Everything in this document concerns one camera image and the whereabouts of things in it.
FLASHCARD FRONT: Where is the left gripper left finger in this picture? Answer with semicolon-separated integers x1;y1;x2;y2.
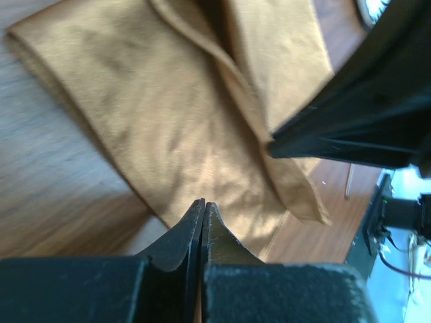
1;199;205;322

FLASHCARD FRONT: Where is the rose gold spoon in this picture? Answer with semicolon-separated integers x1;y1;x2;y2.
344;164;355;201

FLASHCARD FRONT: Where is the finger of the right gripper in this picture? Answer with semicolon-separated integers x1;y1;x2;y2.
274;1;430;141
267;133;418;168

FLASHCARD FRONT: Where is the brown cloth napkin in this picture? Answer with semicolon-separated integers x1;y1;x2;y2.
5;1;332;259

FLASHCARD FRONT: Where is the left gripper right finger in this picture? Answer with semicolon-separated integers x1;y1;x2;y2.
201;203;377;322

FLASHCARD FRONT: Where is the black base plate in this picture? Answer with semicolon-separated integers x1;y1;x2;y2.
346;173;395;270

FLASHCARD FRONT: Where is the black striped white plate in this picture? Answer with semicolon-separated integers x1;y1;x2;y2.
354;0;391;30

